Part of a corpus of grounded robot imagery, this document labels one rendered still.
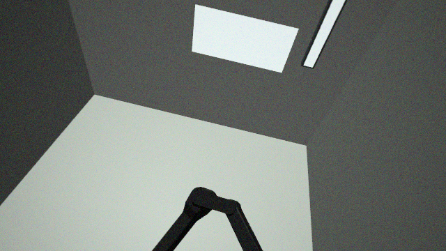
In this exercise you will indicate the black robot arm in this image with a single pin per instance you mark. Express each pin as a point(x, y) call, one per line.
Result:
point(200, 202)

